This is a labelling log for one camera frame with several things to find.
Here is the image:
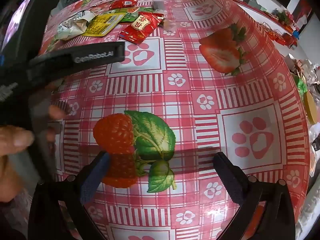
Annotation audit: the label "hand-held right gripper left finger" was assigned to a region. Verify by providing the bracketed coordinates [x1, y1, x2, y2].
[27, 151, 111, 240]

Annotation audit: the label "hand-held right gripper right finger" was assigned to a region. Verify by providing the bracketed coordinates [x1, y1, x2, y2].
[213, 151, 297, 240]

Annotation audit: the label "large red snack packet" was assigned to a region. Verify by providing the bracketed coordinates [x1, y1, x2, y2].
[119, 11, 164, 45]

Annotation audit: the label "person's left hand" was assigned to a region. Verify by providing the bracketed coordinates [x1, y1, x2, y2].
[0, 104, 68, 190]

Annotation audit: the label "silver white snack packet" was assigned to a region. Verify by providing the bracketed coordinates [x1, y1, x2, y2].
[56, 9, 97, 41]

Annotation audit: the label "yellow snack packet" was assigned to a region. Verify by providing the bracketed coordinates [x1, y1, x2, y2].
[81, 14, 123, 37]

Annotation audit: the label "television screen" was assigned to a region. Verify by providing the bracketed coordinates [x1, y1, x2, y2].
[0, 0, 38, 53]

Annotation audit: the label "green snack packet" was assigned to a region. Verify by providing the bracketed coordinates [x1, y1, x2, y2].
[107, 6, 140, 24]

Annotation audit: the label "red oval snack packet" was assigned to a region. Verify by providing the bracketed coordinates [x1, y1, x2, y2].
[109, 0, 137, 10]

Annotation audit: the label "red checkered strawberry tablecloth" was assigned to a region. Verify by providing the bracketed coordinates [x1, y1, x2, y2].
[37, 0, 315, 240]

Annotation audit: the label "clear crumpled wrapper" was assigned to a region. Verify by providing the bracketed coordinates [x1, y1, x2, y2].
[162, 20, 177, 36]

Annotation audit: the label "round yellow lid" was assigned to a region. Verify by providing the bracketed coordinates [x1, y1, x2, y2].
[303, 92, 318, 125]

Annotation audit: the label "bright green packet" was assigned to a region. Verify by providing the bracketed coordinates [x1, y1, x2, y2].
[294, 76, 309, 98]

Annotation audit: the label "silver foil wrappers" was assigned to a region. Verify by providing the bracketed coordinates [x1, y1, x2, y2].
[287, 54, 320, 80]

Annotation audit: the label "white shelf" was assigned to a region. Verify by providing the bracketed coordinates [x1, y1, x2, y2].
[225, 0, 320, 63]

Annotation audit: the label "dark red wall hanging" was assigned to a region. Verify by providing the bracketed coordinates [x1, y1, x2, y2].
[291, 0, 313, 28]

